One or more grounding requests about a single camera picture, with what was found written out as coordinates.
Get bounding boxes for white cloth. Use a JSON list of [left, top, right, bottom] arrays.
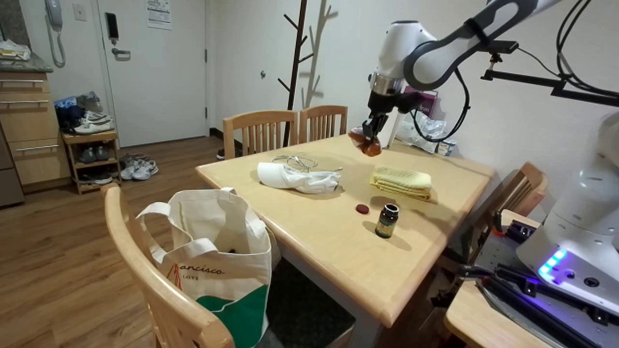
[[258, 162, 341, 195]]

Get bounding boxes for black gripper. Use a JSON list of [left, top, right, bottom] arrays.
[[362, 93, 420, 143]]

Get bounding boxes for white paper towel roll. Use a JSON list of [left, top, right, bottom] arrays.
[[381, 114, 401, 149]]

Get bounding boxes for far right wooden chair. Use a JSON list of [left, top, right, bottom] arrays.
[[300, 104, 348, 143]]

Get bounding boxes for wooden chair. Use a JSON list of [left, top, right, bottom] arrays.
[[223, 110, 298, 158], [300, 104, 348, 143], [445, 162, 550, 263], [103, 184, 234, 348]]

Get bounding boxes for small brown lid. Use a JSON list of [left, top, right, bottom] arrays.
[[356, 203, 370, 214]]

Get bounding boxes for white door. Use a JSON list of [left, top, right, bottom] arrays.
[[97, 0, 207, 147]]

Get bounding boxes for near wooden chair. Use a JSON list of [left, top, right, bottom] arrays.
[[103, 184, 234, 348]]

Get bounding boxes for right side wooden chair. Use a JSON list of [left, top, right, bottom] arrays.
[[445, 162, 550, 263]]

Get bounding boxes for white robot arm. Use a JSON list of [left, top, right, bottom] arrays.
[[352, 0, 559, 143]]

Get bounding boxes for wooden dining table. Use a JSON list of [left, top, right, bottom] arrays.
[[198, 135, 494, 348]]

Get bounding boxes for wooden shoe rack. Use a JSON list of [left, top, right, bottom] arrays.
[[64, 131, 120, 193]]

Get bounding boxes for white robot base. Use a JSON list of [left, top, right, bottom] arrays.
[[517, 114, 619, 315]]

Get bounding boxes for yellow folded cloth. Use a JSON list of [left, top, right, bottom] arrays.
[[372, 166, 432, 197]]

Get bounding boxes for shoes on rack top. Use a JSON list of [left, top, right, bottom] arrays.
[[54, 91, 114, 135]]

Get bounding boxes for wooden cabinet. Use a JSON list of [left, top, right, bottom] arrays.
[[0, 68, 70, 207]]

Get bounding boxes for dark green bottle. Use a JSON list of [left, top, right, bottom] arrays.
[[376, 203, 401, 238]]

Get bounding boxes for far left wooden chair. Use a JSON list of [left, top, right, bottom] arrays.
[[223, 110, 298, 158]]

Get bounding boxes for white canvas tote bag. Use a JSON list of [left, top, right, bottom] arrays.
[[138, 189, 273, 348]]

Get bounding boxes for wall phone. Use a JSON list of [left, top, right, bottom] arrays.
[[45, 0, 66, 68]]

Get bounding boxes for paper notice on door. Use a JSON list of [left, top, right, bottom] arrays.
[[145, 0, 172, 31]]

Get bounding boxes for clear plastic bag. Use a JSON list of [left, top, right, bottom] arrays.
[[395, 112, 455, 155]]

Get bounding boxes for white sneakers on floor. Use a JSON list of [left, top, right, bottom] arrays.
[[120, 156, 159, 182]]

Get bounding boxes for purple box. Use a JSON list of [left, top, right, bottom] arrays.
[[414, 91, 437, 116]]

